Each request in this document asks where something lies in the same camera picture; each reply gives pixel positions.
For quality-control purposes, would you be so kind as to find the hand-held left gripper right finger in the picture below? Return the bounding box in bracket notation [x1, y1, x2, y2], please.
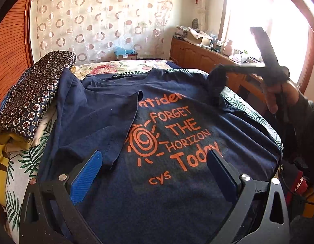
[206, 149, 291, 244]

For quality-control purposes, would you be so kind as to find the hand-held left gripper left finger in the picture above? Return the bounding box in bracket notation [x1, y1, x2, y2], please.
[18, 149, 104, 244]

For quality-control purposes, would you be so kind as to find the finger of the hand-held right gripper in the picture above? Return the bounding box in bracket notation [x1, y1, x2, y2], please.
[250, 26, 282, 70]
[215, 64, 272, 76]

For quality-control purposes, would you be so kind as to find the navy printed t-shirt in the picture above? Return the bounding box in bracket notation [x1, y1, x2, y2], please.
[38, 65, 283, 244]

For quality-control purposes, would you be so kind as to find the person's right forearm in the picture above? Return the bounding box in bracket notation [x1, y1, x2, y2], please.
[281, 91, 314, 163]

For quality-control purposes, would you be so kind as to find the person's right hand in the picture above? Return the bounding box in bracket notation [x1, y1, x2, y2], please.
[265, 81, 300, 115]

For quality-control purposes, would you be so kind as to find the white pink cloth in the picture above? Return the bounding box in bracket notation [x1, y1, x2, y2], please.
[229, 53, 245, 64]

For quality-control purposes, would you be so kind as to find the pink ceramic jar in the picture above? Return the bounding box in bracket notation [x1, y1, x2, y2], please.
[223, 40, 234, 56]

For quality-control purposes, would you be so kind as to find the window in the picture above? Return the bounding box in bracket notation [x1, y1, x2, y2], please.
[220, 0, 313, 85]

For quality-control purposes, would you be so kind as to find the wooden cabinet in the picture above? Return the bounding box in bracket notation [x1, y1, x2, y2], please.
[170, 38, 270, 112]

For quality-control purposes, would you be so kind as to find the open cardboard box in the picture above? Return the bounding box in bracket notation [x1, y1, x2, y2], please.
[185, 28, 214, 48]

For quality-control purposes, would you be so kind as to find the leaf print bedsheet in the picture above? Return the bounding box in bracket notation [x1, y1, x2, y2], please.
[2, 69, 284, 224]

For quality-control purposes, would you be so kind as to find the red bag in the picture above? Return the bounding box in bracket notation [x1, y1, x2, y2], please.
[285, 168, 314, 209]

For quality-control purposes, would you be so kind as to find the dark patterned folded cloth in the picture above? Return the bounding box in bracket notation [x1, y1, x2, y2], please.
[0, 51, 77, 141]

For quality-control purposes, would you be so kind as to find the floral blanket with navy border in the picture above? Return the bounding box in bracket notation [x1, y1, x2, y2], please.
[74, 59, 184, 77]

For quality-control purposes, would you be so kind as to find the cardboard box with blue packets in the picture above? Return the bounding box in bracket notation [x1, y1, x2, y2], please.
[114, 46, 139, 61]

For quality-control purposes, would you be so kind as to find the wooden louvered wardrobe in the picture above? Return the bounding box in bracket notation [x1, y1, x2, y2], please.
[0, 0, 35, 113]

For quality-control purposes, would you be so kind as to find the circle pattern sheer curtain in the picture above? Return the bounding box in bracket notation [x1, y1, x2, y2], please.
[32, 0, 173, 64]

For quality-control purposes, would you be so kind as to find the black cable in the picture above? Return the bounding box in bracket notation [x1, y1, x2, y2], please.
[281, 166, 314, 206]

